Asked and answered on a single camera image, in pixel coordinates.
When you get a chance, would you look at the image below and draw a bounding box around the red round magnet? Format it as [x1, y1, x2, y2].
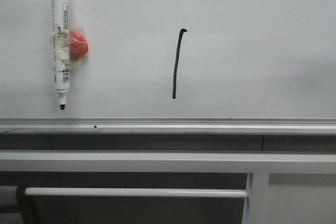
[70, 31, 89, 61]

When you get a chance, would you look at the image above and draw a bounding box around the white whiteboard marker pen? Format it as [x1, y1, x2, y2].
[51, 0, 70, 111]

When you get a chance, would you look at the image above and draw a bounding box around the white whiteboard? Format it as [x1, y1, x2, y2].
[1, 0, 335, 118]

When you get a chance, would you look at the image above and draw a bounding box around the black drawn stroke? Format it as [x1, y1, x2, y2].
[172, 28, 187, 99]

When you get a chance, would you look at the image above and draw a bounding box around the white horizontal round bar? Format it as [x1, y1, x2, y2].
[25, 187, 249, 198]

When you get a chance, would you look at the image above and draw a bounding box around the black chair edge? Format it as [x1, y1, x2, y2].
[16, 186, 41, 224]

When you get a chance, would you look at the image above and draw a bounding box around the aluminium whiteboard tray rail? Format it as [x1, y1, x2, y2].
[1, 118, 335, 135]

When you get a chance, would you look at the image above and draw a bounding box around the white metal stand frame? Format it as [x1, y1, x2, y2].
[1, 150, 335, 223]

